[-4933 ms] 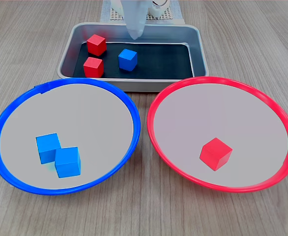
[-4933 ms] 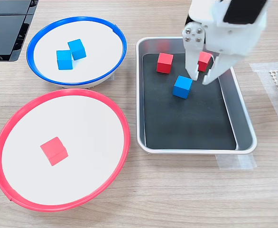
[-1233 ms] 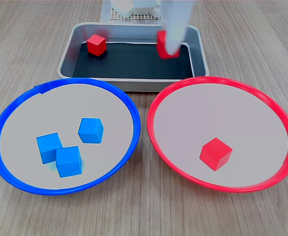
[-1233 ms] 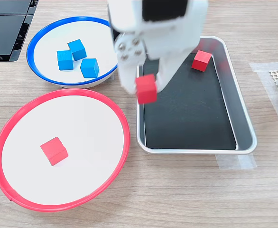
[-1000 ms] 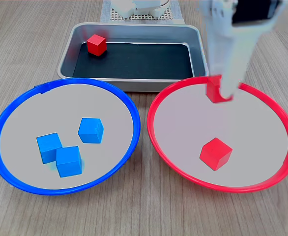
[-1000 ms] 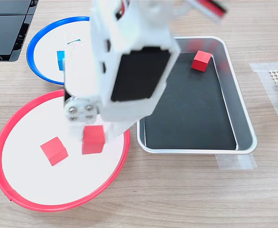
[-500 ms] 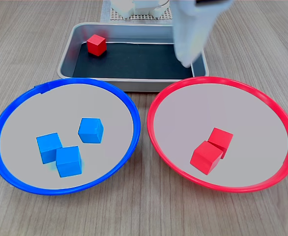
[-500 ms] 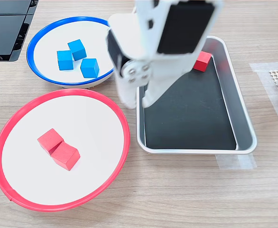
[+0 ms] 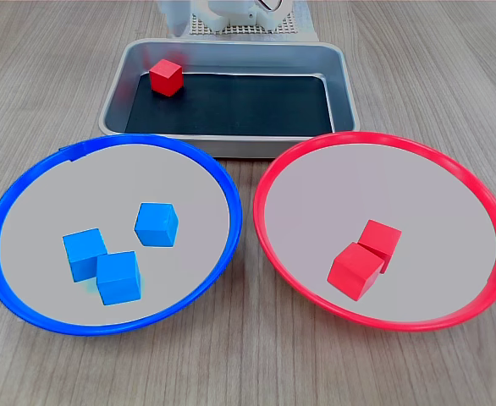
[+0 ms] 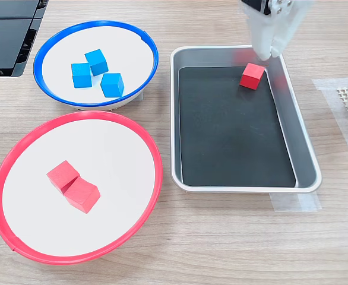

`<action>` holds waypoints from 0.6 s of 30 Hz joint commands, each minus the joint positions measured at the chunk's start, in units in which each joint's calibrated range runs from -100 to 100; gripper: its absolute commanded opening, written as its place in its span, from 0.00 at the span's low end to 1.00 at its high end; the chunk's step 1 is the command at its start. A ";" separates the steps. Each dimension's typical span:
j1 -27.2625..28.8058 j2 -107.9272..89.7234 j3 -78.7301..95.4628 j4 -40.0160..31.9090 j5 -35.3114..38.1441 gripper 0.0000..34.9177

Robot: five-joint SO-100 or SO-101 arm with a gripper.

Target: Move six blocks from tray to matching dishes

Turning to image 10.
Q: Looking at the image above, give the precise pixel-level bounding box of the small blue cube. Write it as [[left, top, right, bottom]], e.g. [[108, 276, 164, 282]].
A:
[[100, 72, 125, 99], [84, 49, 109, 77], [71, 62, 93, 89]]

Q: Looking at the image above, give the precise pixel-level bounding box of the small red cube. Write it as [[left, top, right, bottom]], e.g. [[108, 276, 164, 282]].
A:
[[239, 62, 266, 90], [46, 160, 81, 194], [63, 177, 101, 214]]

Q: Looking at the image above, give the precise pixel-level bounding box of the black tray mat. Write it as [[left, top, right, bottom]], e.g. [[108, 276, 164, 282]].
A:
[[178, 65, 297, 188]]

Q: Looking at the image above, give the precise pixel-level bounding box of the steel tray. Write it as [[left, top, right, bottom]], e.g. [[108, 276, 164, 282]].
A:
[[170, 45, 323, 194]]

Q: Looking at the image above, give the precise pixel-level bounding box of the white plate with blue rim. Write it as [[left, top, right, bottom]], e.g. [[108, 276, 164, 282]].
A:
[[33, 20, 160, 112]]

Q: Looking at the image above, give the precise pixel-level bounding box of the clear tape strip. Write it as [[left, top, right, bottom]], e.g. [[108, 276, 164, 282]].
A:
[[269, 191, 322, 213]]

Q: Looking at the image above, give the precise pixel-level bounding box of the white plate with red rim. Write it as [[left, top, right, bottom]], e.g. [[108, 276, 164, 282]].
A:
[[0, 110, 164, 266]]

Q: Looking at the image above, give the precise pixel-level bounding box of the black electronic device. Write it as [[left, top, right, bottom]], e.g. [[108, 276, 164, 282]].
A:
[[0, 0, 49, 78]]

